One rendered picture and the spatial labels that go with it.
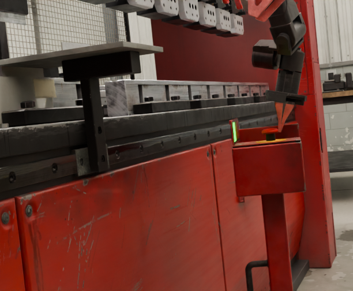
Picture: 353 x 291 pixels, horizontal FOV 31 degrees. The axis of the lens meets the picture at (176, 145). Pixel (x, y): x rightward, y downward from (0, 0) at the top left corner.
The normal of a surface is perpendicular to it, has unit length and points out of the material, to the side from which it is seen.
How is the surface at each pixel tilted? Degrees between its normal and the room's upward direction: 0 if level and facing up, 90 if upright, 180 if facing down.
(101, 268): 90
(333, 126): 90
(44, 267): 90
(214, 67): 90
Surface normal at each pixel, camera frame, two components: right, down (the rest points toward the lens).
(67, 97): 0.93, -0.07
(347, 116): -0.30, 0.08
